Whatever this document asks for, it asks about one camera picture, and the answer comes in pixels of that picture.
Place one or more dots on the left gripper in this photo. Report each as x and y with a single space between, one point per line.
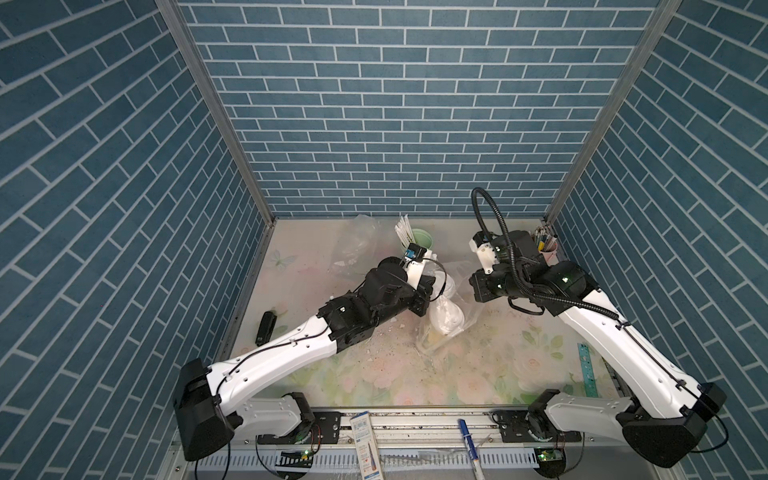
420 294

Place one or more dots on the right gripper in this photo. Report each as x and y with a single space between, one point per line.
476 280

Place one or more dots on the beige cup white lid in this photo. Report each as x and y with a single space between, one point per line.
446 317

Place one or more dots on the clear plastic carrier bag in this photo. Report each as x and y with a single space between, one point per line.
452 284

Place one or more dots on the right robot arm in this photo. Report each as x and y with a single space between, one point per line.
667 412

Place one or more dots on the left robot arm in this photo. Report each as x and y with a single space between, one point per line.
215 403

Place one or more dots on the spare clear plastic bags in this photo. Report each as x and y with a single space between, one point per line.
353 254

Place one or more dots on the green straw holder cup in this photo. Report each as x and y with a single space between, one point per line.
419 237

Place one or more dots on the pink pencil bucket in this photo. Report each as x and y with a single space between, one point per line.
549 252

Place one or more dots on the pencils in bucket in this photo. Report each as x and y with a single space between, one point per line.
545 238

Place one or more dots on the white blue label card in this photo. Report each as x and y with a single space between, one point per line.
366 448

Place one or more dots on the blue white marker pen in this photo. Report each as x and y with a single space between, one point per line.
471 450

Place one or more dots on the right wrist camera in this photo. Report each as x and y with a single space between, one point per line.
486 253

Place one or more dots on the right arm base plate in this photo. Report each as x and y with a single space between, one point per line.
520 425

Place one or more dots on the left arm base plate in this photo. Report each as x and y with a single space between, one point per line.
323 427

